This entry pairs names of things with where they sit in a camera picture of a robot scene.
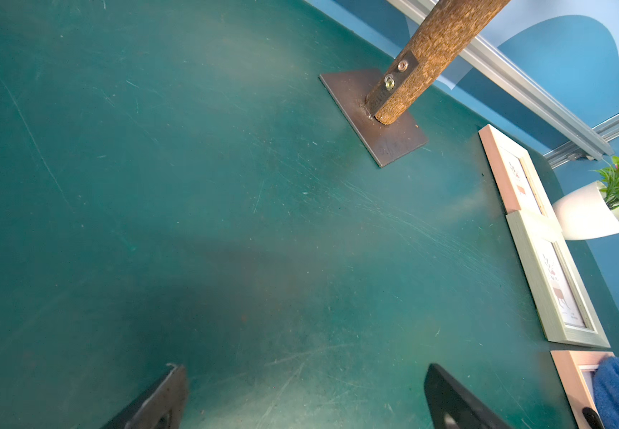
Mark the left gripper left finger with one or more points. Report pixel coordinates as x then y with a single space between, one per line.
162 405

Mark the pink picture frame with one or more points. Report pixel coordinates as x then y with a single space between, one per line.
515 175
576 370

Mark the green picture frame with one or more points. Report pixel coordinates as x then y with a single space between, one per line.
564 307

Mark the white pot with flowers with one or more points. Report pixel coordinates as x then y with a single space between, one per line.
592 211

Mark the aluminium rear frame rail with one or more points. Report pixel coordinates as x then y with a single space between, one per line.
560 60

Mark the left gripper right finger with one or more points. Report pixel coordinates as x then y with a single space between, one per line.
452 405

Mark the pink blossom artificial tree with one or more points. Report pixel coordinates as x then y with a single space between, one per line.
376 106

